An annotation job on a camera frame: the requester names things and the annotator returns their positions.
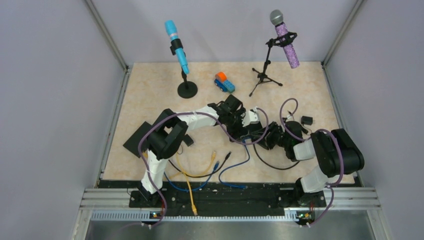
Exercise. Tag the small black ribbed network switch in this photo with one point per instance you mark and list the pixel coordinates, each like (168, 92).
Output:
(253, 130)

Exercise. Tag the aluminium frame rail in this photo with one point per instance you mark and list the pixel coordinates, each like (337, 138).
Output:
(355, 213)

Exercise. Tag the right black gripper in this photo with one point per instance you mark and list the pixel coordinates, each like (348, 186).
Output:
(273, 127)

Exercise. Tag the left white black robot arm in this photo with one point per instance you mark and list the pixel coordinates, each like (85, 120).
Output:
(162, 139)

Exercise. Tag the black power adapter with cord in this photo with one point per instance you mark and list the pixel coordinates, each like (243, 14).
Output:
(306, 120)

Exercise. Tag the cyan microphone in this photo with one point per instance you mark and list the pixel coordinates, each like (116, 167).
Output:
(176, 47)

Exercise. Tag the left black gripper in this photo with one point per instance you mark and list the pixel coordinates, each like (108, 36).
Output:
(234, 132)

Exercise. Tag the small black wall plug adapter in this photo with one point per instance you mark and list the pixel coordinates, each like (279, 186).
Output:
(187, 141)

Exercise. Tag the orange blue toy truck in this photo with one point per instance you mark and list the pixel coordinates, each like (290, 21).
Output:
(222, 82)

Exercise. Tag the black ethernet cable loose end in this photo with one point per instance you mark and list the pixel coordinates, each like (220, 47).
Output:
(204, 169)

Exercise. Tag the black tripod microphone stand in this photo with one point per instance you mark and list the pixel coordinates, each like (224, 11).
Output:
(266, 69)

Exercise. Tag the black round-base microphone stand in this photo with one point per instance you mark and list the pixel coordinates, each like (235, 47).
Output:
(187, 89)

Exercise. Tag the purple glitter microphone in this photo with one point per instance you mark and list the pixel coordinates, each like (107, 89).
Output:
(277, 19)

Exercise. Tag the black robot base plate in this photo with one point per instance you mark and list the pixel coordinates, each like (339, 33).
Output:
(214, 199)

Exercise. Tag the large black network switch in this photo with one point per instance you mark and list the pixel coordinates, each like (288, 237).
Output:
(133, 141)

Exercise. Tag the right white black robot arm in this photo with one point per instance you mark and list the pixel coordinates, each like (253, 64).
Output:
(335, 151)

